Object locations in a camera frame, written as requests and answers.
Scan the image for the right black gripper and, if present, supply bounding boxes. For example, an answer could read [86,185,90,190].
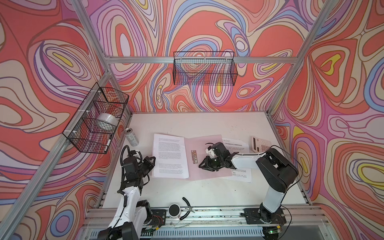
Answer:
[198,155,224,172]

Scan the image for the pink paper folder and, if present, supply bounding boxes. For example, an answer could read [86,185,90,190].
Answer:
[151,134,233,181]

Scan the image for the printed paper sheet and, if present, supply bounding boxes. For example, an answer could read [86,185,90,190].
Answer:
[223,138,252,183]
[153,134,190,179]

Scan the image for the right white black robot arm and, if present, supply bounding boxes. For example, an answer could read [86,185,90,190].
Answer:
[199,142,299,224]

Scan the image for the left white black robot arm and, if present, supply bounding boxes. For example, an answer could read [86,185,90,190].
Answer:
[97,150,156,240]

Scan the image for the silver drink can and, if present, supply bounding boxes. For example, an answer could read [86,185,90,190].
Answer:
[124,128,139,147]

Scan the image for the pink white calculator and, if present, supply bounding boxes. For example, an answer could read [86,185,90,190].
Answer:
[251,137,272,154]

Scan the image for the white marker pen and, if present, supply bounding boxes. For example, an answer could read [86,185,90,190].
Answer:
[105,136,113,153]

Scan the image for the round black white puck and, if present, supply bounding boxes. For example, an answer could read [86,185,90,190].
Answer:
[168,204,181,218]

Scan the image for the white tape roll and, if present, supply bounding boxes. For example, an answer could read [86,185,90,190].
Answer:
[96,113,119,131]

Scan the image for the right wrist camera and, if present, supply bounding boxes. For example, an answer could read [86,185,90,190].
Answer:
[206,146,217,159]

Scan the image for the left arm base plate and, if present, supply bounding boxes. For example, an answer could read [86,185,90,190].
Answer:
[144,209,167,228]

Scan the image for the black curved cable piece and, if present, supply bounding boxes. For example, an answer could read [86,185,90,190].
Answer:
[179,196,193,221]

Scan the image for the side black wire basket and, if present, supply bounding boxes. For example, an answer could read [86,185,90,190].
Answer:
[63,83,129,154]

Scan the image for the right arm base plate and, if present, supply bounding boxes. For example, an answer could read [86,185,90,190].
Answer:
[240,208,287,226]

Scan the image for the back black wire basket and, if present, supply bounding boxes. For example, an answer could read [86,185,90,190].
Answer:
[173,50,238,86]

